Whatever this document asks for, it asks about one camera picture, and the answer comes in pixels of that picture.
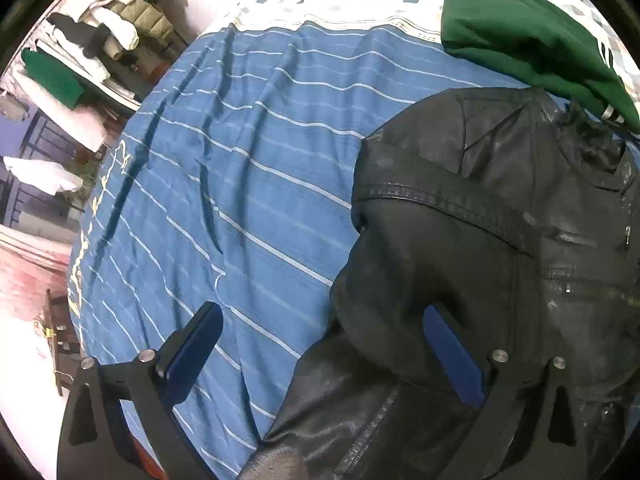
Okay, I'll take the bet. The clothes rack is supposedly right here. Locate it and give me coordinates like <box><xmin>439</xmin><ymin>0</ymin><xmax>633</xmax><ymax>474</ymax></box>
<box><xmin>20</xmin><ymin>10</ymin><xmax>151</xmax><ymax>126</ymax></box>

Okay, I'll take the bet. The olive puffer jacket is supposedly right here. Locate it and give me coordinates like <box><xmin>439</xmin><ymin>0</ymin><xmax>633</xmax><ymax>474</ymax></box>
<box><xmin>106</xmin><ymin>0</ymin><xmax>176</xmax><ymax>41</ymax></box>

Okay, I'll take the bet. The blue striped bed sheet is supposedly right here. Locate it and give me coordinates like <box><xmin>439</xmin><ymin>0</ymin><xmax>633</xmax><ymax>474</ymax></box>
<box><xmin>65</xmin><ymin>20</ymin><xmax>531</xmax><ymax>480</ymax></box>

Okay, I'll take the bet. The green sweatshirt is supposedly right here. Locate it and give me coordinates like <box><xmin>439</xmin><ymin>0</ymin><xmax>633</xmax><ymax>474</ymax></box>
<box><xmin>440</xmin><ymin>0</ymin><xmax>640</xmax><ymax>135</ymax></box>

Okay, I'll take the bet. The wooden stool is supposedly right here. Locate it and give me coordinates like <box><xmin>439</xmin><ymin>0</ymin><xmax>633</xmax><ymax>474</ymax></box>
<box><xmin>33</xmin><ymin>289</ymin><xmax>83</xmax><ymax>397</ymax></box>

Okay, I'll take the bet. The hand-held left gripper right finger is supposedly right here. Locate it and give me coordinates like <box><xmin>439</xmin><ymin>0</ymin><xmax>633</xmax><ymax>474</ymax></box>
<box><xmin>423</xmin><ymin>303</ymin><xmax>587</xmax><ymax>480</ymax></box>

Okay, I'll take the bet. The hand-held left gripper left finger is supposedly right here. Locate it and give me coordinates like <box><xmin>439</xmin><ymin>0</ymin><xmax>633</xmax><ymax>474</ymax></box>
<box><xmin>57</xmin><ymin>302</ymin><xmax>224</xmax><ymax>480</ymax></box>

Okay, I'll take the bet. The green hanging garment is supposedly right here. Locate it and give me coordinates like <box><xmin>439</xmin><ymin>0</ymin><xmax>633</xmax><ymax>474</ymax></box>
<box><xmin>21</xmin><ymin>49</ymin><xmax>85</xmax><ymax>110</ymax></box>

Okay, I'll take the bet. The black leather jacket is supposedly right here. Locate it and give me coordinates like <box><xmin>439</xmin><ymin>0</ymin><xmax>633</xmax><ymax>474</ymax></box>
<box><xmin>239</xmin><ymin>85</ymin><xmax>640</xmax><ymax>480</ymax></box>

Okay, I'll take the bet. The white cloth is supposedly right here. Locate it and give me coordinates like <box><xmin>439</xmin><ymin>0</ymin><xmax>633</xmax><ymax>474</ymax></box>
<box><xmin>82</xmin><ymin>6</ymin><xmax>140</xmax><ymax>60</ymax></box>

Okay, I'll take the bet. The white hanging garment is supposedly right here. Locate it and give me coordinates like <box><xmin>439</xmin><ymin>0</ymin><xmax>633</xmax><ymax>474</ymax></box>
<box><xmin>3</xmin><ymin>156</ymin><xmax>84</xmax><ymax>194</ymax></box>

